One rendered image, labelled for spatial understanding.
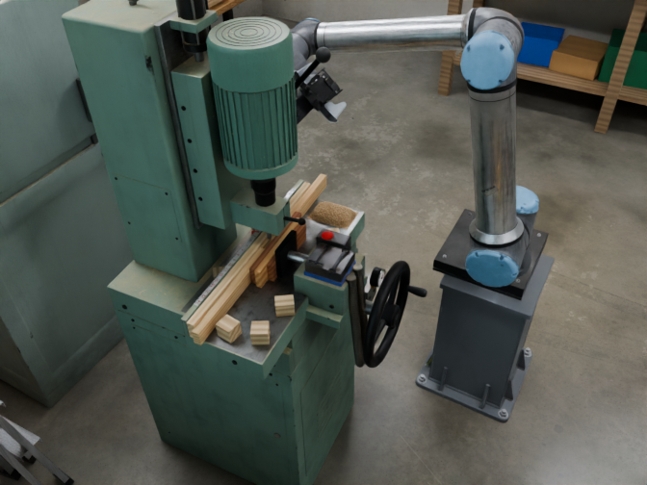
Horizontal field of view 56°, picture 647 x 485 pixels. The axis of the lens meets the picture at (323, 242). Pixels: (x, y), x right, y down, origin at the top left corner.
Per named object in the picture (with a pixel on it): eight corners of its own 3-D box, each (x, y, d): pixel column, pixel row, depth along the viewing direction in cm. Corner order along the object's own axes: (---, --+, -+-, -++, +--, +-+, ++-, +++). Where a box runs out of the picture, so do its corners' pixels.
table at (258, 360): (300, 396, 137) (299, 380, 133) (187, 351, 147) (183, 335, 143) (395, 236, 178) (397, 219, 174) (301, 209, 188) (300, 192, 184)
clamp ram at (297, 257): (302, 285, 154) (301, 259, 148) (276, 276, 157) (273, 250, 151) (318, 263, 160) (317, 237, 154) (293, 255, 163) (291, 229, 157)
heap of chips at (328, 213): (347, 229, 171) (347, 221, 169) (307, 217, 175) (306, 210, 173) (359, 212, 177) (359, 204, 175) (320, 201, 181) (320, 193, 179)
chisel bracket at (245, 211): (278, 241, 155) (276, 215, 149) (231, 226, 160) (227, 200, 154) (292, 224, 160) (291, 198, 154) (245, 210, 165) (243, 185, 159)
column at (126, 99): (196, 286, 170) (141, 32, 122) (132, 263, 177) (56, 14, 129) (238, 237, 185) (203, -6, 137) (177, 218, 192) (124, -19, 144)
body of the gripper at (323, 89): (323, 65, 149) (320, 67, 160) (297, 89, 149) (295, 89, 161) (344, 90, 150) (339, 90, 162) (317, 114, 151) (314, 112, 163)
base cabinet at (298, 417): (301, 508, 203) (291, 379, 156) (160, 442, 223) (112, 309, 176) (355, 402, 234) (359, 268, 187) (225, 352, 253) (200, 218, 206)
